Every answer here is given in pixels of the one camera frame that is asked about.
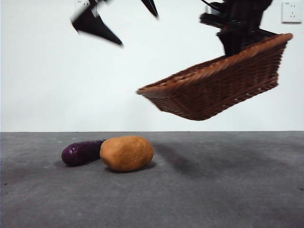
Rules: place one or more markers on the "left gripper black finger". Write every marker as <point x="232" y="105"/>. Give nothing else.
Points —
<point x="91" y="23"/>
<point x="152" y="7"/>

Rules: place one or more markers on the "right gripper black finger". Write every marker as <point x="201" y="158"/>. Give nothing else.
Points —
<point x="259" y="35"/>
<point x="231" y="42"/>

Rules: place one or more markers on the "brown wicker basket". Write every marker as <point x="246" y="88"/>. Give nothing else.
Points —
<point x="218" y="90"/>

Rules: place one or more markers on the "purple eggplant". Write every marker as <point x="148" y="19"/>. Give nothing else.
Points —
<point x="79" y="153"/>

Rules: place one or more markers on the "brown potato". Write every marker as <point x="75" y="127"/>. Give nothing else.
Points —
<point x="126" y="153"/>

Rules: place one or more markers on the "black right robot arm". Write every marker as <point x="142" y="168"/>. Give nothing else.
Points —
<point x="244" y="12"/>

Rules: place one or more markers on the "white wall socket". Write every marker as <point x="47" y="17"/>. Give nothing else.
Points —
<point x="290" y="13"/>
<point x="82" y="4"/>

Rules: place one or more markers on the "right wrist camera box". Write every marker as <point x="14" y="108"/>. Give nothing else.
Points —
<point x="212" y="20"/>

